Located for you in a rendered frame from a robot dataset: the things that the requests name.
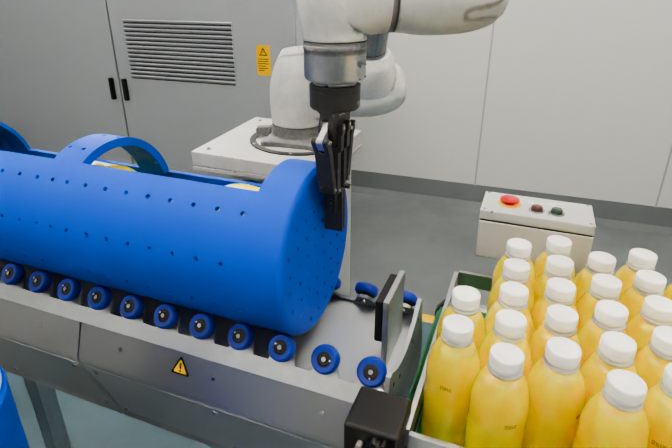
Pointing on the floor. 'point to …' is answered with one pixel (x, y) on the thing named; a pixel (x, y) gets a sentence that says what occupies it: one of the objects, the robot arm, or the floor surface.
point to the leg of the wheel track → (48, 415)
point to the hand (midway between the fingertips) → (335, 208)
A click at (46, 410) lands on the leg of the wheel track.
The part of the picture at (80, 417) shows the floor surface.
